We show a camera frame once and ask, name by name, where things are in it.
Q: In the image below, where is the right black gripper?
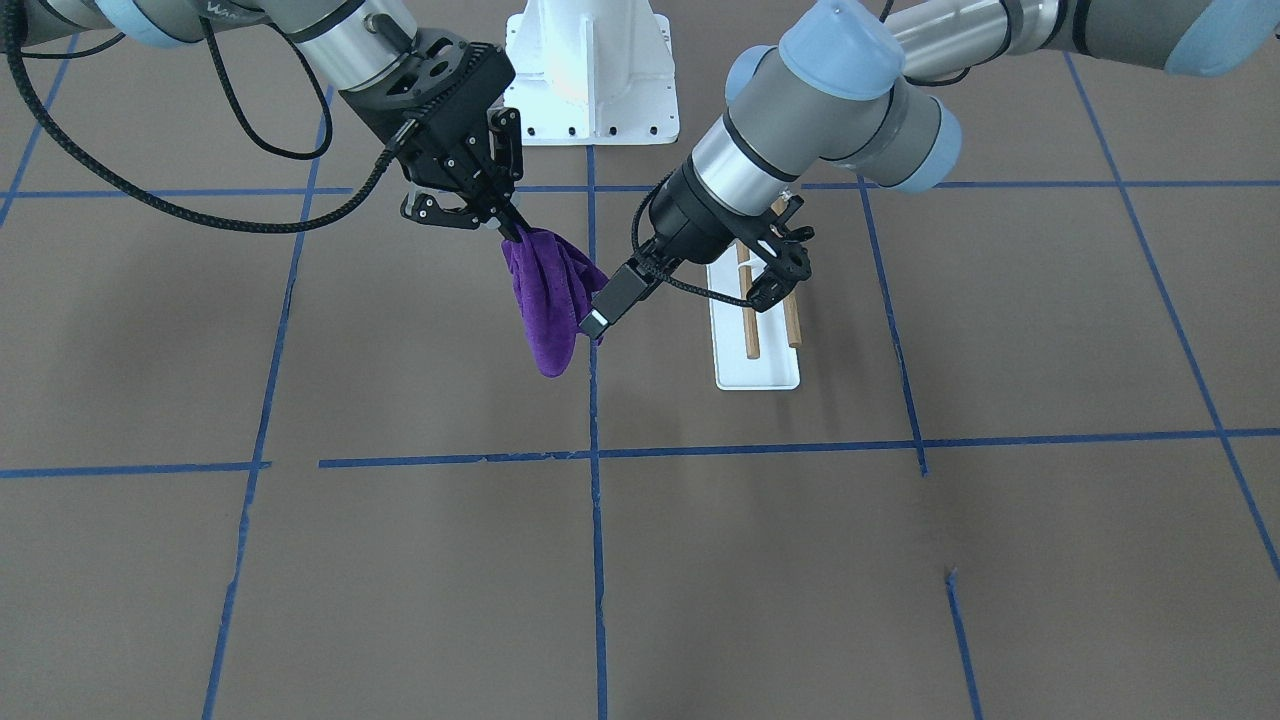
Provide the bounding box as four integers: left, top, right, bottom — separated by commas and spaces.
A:
340, 29, 529, 243

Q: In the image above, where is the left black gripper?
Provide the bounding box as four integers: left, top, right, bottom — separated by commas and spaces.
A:
579, 160, 742, 341

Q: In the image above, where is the purple towel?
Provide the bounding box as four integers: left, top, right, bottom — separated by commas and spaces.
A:
502, 228, 608, 378

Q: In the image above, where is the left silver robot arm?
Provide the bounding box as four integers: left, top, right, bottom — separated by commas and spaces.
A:
580, 1, 1279, 340

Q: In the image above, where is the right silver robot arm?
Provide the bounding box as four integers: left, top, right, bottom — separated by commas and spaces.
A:
3, 1, 529, 241

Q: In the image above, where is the front wooden rack rod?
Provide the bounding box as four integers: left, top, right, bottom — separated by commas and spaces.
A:
735, 241, 762, 361

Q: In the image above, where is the wooden rack rod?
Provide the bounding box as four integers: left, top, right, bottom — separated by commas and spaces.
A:
771, 191, 803, 348
735, 241, 762, 361

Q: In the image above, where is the rear wooden rack rod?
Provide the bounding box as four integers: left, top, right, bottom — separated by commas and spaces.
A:
771, 191, 803, 348

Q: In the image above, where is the white towel rack base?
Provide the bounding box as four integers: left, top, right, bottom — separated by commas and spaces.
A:
708, 295, 801, 391

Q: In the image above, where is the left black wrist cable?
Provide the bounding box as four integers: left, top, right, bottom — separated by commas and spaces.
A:
630, 176, 763, 307

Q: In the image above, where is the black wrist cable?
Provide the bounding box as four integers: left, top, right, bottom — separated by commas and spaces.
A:
630, 176, 763, 307
0, 0, 421, 234

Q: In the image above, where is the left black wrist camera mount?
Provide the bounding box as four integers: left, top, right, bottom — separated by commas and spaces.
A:
726, 193, 815, 313

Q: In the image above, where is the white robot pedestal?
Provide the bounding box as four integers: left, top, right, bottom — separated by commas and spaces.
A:
503, 1, 681, 146

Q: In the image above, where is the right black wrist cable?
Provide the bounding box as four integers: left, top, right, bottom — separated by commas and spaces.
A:
0, 0, 421, 234

